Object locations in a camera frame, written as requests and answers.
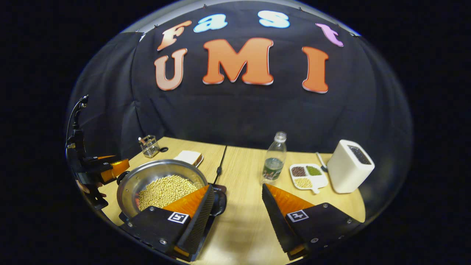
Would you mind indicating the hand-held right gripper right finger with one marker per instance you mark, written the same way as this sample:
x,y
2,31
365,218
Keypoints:
x,y
274,221

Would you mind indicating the pile of green mung beans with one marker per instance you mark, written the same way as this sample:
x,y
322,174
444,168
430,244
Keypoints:
x,y
314,170

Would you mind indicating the clear glass cup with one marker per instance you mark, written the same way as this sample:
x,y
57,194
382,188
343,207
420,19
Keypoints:
x,y
149,146

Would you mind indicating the pile of yellow soybeans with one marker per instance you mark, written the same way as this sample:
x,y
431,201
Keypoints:
x,y
165,191

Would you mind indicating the pile of dark red beans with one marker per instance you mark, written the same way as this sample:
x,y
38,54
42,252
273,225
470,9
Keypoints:
x,y
298,171

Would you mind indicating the black induction cooktop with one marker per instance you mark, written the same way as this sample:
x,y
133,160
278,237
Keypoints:
x,y
204,239

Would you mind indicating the small heap of soybeans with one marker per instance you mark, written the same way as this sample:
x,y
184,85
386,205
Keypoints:
x,y
303,183

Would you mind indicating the clear plastic water bottle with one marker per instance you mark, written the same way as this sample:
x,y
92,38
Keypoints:
x,y
274,162

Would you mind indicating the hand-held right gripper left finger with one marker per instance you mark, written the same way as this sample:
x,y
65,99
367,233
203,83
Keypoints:
x,y
200,221

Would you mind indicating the sliced bread sandwich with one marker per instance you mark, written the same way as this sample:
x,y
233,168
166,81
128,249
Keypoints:
x,y
187,157

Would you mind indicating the black backdrop cloth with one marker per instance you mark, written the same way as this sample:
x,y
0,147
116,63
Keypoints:
x,y
239,110

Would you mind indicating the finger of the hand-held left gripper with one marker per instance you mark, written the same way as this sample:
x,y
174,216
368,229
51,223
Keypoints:
x,y
117,169
106,158

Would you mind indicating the white toaster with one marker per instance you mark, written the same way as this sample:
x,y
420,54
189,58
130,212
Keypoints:
x,y
346,173

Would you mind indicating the white divided plate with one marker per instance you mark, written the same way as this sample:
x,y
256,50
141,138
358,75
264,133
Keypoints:
x,y
320,181

